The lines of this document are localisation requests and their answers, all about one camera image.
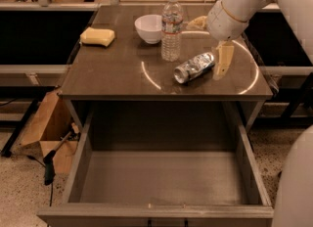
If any grey cabinet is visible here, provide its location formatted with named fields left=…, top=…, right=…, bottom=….
left=58, top=3, right=274, bottom=134

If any grey open top drawer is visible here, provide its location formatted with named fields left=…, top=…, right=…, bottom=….
left=37, top=102, right=273, bottom=227

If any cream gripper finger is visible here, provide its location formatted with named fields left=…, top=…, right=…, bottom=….
left=213, top=41, right=235, bottom=80
left=186, top=16, right=207, bottom=30

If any black handled tool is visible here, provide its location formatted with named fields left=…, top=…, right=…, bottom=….
left=43, top=130, right=73, bottom=186

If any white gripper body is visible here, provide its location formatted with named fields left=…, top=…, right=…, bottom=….
left=206, top=1, right=248, bottom=41

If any clear plastic water bottle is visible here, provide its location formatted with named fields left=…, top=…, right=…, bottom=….
left=161, top=0, right=184, bottom=62

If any crushed silver redbull can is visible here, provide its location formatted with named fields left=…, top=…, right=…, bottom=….
left=174, top=52, right=215, bottom=84

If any black table leg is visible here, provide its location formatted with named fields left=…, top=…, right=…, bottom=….
left=1, top=100, right=38, bottom=158

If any yellow sponge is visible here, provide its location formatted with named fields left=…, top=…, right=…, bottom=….
left=80, top=27, right=115, bottom=47

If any cardboard box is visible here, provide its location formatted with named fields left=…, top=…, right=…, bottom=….
left=21, top=90, right=78, bottom=174

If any white bowl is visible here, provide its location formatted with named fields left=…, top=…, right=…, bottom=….
left=134, top=15, right=161, bottom=44

